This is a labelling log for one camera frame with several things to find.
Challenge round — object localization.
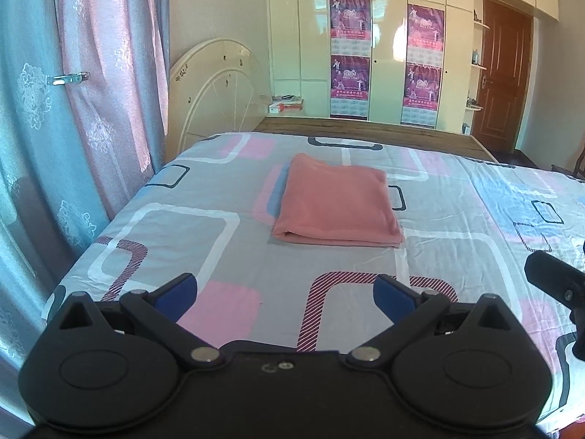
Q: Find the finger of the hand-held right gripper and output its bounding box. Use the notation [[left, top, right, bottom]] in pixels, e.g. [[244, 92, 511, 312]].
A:
[[525, 251, 585, 362]]

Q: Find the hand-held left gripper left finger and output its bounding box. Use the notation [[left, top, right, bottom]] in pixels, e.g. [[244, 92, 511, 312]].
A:
[[54, 273, 227, 371]]

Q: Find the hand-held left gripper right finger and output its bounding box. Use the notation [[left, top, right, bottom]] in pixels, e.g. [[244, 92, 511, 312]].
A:
[[345, 274, 526, 371]]

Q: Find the pink sweater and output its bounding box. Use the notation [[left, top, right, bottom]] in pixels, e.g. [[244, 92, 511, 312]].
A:
[[272, 152, 405, 249]]

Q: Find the patterned bed sheet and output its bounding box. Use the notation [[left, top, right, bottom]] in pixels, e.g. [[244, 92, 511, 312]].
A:
[[41, 132, 585, 427]]

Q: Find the wooden chair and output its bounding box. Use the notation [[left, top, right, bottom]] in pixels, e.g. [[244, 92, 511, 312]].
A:
[[551, 153, 585, 180]]

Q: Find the cream arched headboard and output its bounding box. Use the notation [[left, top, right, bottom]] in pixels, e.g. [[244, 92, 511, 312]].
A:
[[165, 37, 273, 165]]

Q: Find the pink floral curtain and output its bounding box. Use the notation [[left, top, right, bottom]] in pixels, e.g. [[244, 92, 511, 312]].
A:
[[54, 0, 171, 195]]

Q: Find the brown wooden door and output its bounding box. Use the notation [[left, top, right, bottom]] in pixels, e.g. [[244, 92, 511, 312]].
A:
[[471, 0, 533, 154]]

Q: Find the blue floral curtain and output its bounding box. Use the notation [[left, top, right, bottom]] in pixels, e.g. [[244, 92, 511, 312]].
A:
[[0, 0, 113, 403]]

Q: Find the stack of boxes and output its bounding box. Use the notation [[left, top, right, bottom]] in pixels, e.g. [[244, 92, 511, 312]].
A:
[[267, 94, 305, 115]]

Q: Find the cream corner shelf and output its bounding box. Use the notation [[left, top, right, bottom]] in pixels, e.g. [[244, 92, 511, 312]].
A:
[[461, 0, 489, 136]]

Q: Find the metal curtain hook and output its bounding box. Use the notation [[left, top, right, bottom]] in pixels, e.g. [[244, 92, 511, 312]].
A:
[[52, 71, 91, 87]]

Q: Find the wooden bed frame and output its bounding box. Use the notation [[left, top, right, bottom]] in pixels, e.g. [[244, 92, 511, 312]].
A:
[[253, 116, 502, 164]]

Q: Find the purple wall poster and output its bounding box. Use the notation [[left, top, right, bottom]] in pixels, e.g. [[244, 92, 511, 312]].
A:
[[330, 55, 371, 119], [330, 0, 372, 55], [401, 64, 443, 127], [406, 4, 446, 65]]

